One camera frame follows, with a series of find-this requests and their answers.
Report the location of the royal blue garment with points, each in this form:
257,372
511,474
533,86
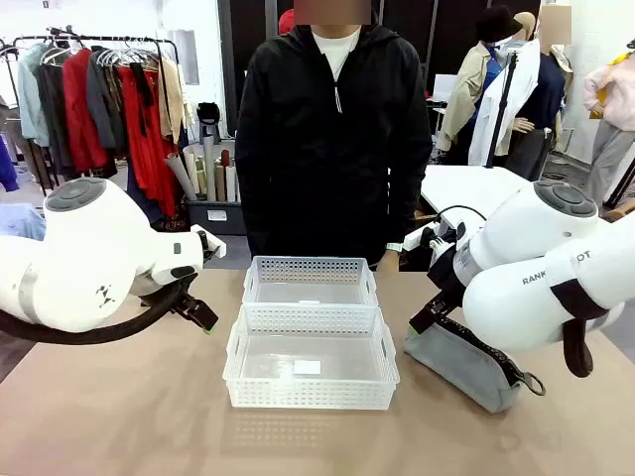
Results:
6,163

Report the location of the white basket label sticker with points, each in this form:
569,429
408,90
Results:
309,301
307,367

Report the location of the charcoal hanging jacket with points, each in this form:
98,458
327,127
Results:
104,99

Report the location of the grey cardboard tube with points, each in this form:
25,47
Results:
209,168

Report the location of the light blue cloth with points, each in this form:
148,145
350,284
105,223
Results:
20,223

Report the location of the pale blue hanging shirt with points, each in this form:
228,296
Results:
30,99

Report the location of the red hanging dress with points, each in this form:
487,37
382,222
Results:
149,149

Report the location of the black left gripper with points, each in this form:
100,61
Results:
184,303

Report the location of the white table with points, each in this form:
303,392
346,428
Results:
466,191

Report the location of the grey paper roll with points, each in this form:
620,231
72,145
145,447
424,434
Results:
179,178

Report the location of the white hanging shirt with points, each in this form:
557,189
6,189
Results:
511,99

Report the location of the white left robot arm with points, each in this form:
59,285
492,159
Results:
99,238

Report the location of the red cap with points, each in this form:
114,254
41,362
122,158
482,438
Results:
285,22

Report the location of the cream paper roll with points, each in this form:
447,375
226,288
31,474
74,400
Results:
192,173

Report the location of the mannequin in navy dress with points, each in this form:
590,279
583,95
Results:
543,99

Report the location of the beige hanging cardigan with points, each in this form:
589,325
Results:
171,99

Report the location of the grey Campus pencil case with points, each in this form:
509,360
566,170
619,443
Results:
456,367

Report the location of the black clothes rack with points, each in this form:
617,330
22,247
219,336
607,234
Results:
124,38

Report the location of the white paper roll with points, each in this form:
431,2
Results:
231,183

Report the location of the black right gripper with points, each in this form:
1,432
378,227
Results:
446,275

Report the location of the white perforated plastic basket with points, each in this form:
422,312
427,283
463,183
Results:
307,270
307,392

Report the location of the person's right forearm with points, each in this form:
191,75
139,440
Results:
248,208

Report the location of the dark grey hanging garment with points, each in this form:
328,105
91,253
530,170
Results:
52,124

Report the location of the dark grey storage bin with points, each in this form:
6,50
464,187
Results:
218,225

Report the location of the person's left forearm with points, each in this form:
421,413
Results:
412,208

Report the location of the red hanging coat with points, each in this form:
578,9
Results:
79,109

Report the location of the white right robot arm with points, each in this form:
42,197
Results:
546,297

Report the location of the dark red roll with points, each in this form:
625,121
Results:
226,158

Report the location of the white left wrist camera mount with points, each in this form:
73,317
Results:
211,243

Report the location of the person in black jacket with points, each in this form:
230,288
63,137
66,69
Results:
327,149

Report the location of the black tripod pole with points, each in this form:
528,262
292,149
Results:
501,114

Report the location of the mannequin in beige trench coat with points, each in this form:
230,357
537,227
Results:
464,99

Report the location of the person's left hand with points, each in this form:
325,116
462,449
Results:
389,263

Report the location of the brown paper roll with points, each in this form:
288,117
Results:
219,183

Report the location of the figure in pink sweater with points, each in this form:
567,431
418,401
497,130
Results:
612,99

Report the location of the white wristwatch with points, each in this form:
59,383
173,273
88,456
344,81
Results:
394,247

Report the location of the black hat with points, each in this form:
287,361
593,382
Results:
496,22

